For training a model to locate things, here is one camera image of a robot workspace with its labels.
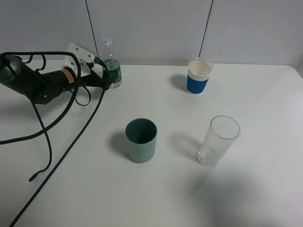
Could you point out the white gripper camera mount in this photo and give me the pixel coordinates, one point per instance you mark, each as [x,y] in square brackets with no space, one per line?
[84,57]

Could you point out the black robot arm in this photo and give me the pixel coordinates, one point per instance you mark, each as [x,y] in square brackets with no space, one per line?
[20,71]

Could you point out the blue sleeved white cup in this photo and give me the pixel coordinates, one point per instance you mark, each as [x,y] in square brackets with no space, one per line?
[198,74]

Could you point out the clear drinking glass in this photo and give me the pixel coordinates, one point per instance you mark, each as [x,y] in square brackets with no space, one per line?
[221,134]

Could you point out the clear green-label water bottle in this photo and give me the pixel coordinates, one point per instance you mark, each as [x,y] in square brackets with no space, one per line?
[109,58]

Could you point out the green plastic cup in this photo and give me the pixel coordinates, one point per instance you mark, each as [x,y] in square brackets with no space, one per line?
[141,134]

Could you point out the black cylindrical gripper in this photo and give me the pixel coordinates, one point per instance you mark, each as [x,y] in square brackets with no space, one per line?
[65,79]

